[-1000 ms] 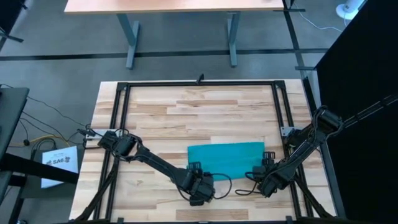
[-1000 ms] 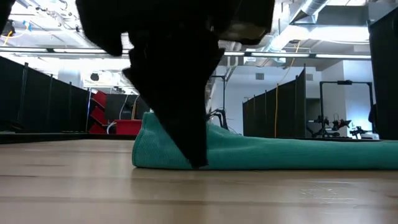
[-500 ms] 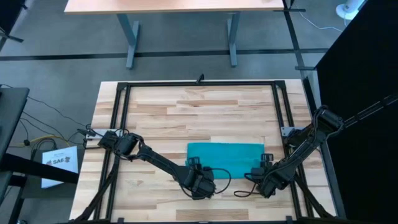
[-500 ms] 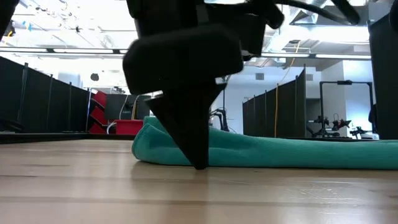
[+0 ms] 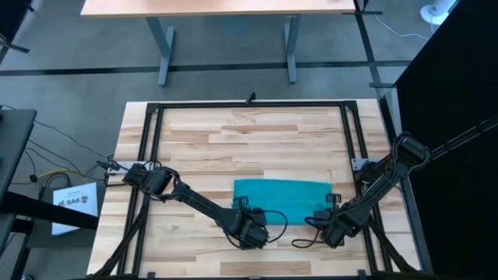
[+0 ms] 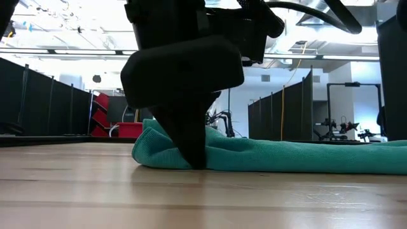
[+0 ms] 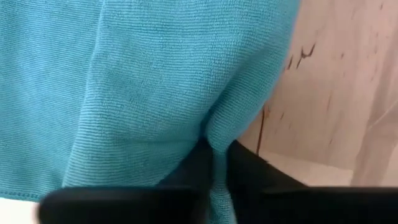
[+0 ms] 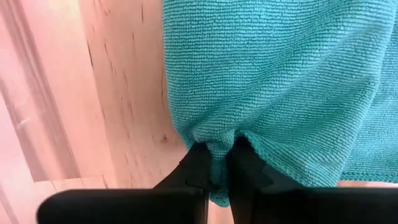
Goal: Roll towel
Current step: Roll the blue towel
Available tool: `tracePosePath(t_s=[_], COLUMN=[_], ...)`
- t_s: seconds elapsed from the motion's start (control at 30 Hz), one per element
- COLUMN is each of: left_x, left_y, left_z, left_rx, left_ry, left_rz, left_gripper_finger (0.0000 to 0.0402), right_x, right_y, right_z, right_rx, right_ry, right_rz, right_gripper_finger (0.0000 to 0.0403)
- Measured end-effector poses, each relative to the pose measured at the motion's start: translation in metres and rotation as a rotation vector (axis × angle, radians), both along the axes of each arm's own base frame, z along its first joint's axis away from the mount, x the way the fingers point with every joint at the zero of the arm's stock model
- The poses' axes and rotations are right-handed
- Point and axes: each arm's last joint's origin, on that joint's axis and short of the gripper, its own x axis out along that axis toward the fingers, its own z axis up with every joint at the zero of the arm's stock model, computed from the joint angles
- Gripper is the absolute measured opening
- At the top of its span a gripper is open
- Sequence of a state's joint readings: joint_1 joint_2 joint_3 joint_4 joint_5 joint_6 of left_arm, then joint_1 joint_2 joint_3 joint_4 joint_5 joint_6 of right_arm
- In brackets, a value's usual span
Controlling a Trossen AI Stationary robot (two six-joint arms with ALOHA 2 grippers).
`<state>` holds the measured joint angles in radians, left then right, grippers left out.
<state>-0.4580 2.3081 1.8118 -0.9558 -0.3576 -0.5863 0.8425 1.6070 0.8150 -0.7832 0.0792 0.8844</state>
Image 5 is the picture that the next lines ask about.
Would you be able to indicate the black floor tape strip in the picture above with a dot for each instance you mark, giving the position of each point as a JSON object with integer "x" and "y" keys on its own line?
{"x": 97, "y": 71}

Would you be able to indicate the grey desk leg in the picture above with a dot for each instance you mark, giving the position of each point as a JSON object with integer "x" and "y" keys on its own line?
{"x": 292, "y": 50}
{"x": 165, "y": 50}

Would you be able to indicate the large black partition panel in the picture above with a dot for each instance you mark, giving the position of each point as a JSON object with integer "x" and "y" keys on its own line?
{"x": 447, "y": 78}

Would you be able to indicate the black aluminium table frame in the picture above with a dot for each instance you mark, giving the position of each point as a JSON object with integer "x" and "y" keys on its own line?
{"x": 194, "y": 105}

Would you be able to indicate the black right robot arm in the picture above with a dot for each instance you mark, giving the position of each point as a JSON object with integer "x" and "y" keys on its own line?
{"x": 383, "y": 180}

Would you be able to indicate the small black frame bracket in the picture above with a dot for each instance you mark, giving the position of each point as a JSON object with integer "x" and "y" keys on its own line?
{"x": 251, "y": 99}

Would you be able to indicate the white floor fan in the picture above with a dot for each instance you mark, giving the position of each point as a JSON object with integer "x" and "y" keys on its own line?
{"x": 437, "y": 9}

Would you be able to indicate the light wood desk top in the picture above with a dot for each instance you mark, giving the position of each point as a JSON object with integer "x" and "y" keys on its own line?
{"x": 214, "y": 7}

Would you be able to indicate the dark metal floor rail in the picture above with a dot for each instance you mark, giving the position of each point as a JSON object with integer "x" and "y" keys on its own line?
{"x": 369, "y": 54}

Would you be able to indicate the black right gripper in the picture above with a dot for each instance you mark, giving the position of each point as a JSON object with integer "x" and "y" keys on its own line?
{"x": 336, "y": 229}

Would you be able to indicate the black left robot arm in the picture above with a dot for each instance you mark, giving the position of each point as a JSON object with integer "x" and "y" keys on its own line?
{"x": 194, "y": 200}

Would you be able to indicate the white paper sign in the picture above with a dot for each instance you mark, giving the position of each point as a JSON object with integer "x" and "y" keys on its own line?
{"x": 76, "y": 204}

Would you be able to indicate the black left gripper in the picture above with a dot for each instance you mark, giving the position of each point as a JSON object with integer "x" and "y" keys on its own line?
{"x": 249, "y": 231}

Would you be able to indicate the teal terry towel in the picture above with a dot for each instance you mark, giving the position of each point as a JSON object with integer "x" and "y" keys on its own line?
{"x": 284, "y": 194}

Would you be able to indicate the black stand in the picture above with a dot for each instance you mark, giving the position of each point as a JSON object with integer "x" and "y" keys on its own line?
{"x": 11, "y": 23}

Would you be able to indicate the dark side desk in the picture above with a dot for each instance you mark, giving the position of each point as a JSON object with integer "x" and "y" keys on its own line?
{"x": 13, "y": 148}

